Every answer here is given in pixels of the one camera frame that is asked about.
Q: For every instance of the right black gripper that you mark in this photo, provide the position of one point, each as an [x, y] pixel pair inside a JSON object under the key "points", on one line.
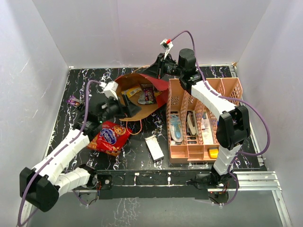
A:
{"points": [[157, 70]]}

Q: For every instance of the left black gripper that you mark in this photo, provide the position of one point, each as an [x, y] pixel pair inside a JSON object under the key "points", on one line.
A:
{"points": [[132, 109]]}

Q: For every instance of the red brown paper bag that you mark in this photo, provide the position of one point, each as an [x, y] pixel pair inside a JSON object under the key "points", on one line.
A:
{"points": [[137, 78]]}

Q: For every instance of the red cookie snack bag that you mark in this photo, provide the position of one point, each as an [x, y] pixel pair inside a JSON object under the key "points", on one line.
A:
{"points": [[110, 139]]}

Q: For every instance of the purple candy bar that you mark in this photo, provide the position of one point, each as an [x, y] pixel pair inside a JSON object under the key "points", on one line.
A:
{"points": [[75, 102]]}

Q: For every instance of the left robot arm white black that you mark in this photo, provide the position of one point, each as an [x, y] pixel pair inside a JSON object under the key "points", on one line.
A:
{"points": [[43, 184]]}

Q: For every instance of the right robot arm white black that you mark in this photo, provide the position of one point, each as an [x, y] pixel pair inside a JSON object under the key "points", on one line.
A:
{"points": [[233, 125]]}

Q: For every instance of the dark silver snack wrapper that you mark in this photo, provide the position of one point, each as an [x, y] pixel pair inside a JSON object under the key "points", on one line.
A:
{"points": [[142, 100]]}

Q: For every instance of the yellow candy bar wrapper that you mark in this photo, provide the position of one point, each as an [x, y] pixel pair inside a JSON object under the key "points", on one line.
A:
{"points": [[132, 91]]}

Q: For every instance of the white rectangular box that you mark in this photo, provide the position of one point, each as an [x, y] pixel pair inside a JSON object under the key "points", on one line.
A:
{"points": [[154, 148]]}

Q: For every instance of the beige stapler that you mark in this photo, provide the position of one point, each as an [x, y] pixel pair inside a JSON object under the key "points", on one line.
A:
{"points": [[191, 124]]}

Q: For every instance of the pink plastic desk organizer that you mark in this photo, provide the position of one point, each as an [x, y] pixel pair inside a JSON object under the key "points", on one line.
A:
{"points": [[192, 148]]}

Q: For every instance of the white packet in organizer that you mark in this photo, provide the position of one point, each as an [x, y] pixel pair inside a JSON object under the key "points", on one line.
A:
{"points": [[207, 130]]}

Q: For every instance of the yellow tape measure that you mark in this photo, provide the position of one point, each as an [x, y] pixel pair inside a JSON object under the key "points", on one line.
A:
{"points": [[213, 153]]}

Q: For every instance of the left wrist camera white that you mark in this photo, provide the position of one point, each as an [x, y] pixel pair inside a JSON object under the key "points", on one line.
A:
{"points": [[109, 89]]}

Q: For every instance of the aluminium rail frame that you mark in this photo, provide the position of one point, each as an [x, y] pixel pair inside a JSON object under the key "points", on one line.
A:
{"points": [[134, 174]]}

